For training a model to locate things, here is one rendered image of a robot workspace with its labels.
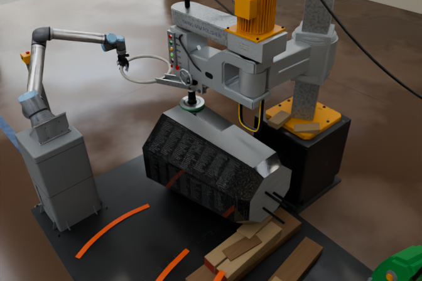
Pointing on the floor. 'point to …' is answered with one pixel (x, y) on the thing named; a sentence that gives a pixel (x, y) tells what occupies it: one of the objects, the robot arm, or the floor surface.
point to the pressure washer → (400, 266)
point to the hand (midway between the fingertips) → (124, 69)
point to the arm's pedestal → (61, 177)
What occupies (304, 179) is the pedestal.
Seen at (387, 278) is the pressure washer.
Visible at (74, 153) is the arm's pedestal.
